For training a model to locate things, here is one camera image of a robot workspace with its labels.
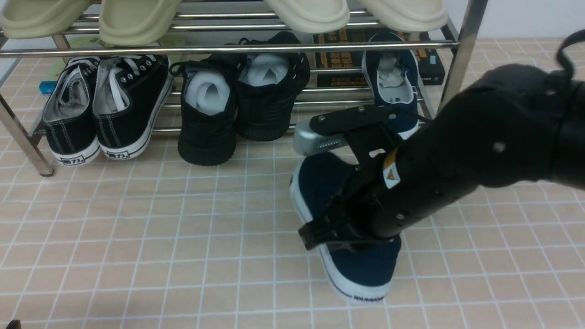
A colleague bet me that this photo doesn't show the black box with gold print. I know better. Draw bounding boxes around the black box with gold print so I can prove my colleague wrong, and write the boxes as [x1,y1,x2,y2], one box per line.
[313,27,446,88]

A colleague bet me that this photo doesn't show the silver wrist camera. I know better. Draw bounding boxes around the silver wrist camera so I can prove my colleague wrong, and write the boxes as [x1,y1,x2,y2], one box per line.
[293,121,348,157]

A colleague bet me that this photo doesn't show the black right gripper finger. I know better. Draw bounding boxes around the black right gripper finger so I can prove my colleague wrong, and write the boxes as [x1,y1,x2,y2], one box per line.
[298,219,380,251]

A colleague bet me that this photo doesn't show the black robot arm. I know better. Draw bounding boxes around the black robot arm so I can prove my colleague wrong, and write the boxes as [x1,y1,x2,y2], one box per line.
[295,30,584,250]

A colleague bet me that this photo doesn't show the black knit shoe right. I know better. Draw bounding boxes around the black knit shoe right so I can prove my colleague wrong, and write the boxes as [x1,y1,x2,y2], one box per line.
[233,52,310,141]

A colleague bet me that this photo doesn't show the cream slipper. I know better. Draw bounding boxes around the cream slipper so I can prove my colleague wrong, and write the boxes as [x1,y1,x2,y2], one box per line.
[359,0,448,32]
[265,0,350,34]

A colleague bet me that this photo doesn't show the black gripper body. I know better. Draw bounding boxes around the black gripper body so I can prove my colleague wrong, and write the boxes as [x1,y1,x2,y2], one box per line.
[310,106,412,238]

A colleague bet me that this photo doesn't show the black white sneaker left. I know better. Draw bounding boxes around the black white sneaker left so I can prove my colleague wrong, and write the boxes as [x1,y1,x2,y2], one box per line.
[42,57,101,166]

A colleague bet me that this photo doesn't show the black white sneaker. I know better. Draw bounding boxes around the black white sneaker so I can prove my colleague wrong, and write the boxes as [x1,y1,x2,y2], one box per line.
[42,57,101,166]
[92,55,173,160]

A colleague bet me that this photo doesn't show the stainless steel shoe rack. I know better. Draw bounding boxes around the stainless steel shoe rack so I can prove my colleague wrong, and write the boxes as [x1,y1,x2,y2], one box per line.
[0,0,489,177]

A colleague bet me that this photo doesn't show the olive green slipper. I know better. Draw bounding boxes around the olive green slipper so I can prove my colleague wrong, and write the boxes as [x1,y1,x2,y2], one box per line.
[1,0,94,39]
[98,0,182,46]

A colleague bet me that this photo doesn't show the cream slipper far right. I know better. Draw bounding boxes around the cream slipper far right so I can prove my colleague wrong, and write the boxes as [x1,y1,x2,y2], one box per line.
[359,0,448,32]

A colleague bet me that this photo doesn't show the black knit shoe left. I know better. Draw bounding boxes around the black knit shoe left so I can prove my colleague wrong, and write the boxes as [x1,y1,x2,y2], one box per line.
[170,55,240,166]

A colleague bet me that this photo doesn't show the small blue box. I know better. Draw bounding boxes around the small blue box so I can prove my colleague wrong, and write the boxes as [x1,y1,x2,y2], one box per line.
[38,81,57,95]

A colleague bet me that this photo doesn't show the navy slip-on shoe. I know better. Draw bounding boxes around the navy slip-on shoe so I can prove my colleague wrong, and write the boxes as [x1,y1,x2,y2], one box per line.
[290,152,402,303]
[361,49,420,140]

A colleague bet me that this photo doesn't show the black white sneaker right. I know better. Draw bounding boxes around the black white sneaker right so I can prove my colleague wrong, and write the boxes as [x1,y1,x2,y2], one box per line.
[92,55,173,160]

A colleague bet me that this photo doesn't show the black knit shoe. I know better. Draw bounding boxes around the black knit shoe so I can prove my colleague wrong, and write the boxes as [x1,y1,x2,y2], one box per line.
[170,55,240,166]
[233,52,310,141]

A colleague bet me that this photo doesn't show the olive green slipper far left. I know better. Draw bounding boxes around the olive green slipper far left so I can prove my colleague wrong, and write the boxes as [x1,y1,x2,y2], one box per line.
[1,0,94,39]

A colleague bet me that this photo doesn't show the dark object at corner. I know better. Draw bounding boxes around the dark object at corner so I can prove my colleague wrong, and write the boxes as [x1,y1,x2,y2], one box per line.
[6,319,22,329]

